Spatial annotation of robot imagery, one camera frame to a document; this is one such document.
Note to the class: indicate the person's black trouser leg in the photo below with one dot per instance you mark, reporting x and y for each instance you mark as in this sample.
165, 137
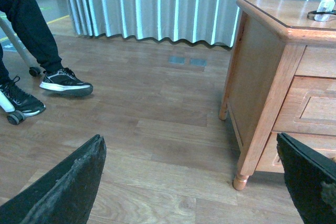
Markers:
30, 26

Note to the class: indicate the grey floor outlet plate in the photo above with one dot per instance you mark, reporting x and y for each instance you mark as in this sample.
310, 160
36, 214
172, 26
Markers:
198, 62
176, 60

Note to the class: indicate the light wooden nightstand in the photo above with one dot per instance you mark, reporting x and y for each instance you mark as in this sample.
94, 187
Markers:
275, 42

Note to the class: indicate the white office chair base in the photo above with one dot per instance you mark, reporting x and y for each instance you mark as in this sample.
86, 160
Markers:
15, 117

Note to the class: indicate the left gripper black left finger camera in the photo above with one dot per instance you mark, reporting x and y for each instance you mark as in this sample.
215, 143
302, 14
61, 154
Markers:
66, 193

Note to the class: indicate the wooden nightstand drawer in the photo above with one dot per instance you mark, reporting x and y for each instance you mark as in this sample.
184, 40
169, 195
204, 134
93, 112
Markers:
309, 107

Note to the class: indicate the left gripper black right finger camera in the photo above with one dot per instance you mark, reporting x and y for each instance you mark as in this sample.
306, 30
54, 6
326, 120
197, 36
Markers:
310, 179

